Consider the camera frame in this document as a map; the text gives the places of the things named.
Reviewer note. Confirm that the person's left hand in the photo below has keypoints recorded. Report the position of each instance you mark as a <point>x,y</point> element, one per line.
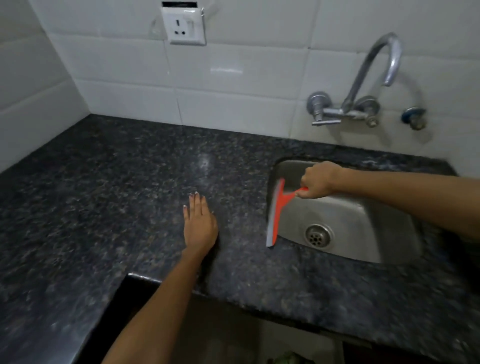
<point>200,232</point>

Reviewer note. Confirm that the person's right hand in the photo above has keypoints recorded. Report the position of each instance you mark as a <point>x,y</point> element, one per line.
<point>320,180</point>

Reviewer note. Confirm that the red squeegee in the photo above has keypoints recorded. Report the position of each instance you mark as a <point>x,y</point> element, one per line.
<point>275,217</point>

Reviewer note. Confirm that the person's left forearm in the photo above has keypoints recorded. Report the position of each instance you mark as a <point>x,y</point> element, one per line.
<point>150,322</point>

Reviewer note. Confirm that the person's right forearm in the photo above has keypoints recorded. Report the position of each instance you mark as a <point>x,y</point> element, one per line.
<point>412,198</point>

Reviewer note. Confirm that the metal sink drain strainer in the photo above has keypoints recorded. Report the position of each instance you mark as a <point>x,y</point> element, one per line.
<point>318,236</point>

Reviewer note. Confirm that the stainless steel sink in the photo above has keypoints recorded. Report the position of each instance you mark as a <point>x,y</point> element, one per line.
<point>356,225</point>

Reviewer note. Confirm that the chrome wall faucet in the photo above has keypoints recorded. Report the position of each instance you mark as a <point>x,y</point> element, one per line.
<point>337,112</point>

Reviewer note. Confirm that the blue wall valve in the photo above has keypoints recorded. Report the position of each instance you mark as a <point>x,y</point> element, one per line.
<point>414,118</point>

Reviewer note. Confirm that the white wall socket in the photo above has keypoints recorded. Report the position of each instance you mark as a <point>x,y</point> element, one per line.
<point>183,26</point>

